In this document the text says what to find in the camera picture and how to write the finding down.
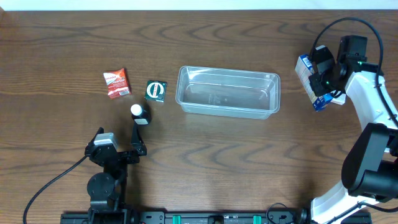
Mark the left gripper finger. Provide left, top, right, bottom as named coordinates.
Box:
left=130, top=122, right=147, bottom=156
left=88, top=127, right=104, bottom=146

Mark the white green medicine box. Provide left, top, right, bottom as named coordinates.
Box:
left=331, top=94, right=346, bottom=105

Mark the dark bottle white cap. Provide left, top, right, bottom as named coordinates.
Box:
left=130, top=104, right=152, bottom=125

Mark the blue fever patch box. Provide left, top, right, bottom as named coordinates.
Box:
left=295, top=54, right=332, bottom=111

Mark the red white medicine sachet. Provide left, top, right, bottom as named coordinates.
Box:
left=103, top=68, right=131, bottom=99

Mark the dark green round-logo box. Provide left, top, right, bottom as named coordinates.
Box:
left=145, top=80, right=167, bottom=103

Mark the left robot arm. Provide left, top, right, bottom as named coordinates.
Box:
left=85, top=123, right=147, bottom=212

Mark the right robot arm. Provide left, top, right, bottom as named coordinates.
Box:
left=295, top=35, right=397, bottom=223

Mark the clear plastic container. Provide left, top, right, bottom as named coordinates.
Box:
left=175, top=66, right=280, bottom=119

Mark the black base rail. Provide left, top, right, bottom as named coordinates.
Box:
left=60, top=210, right=373, bottom=224

